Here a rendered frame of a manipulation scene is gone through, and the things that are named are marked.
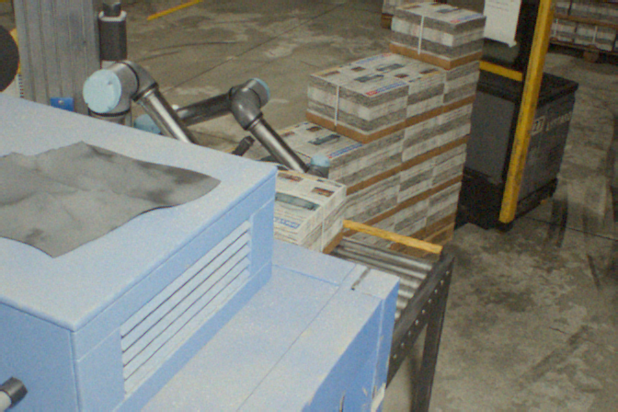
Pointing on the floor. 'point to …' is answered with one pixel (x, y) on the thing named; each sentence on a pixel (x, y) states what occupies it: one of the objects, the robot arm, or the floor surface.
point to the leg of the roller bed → (429, 356)
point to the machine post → (359, 392)
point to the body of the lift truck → (495, 148)
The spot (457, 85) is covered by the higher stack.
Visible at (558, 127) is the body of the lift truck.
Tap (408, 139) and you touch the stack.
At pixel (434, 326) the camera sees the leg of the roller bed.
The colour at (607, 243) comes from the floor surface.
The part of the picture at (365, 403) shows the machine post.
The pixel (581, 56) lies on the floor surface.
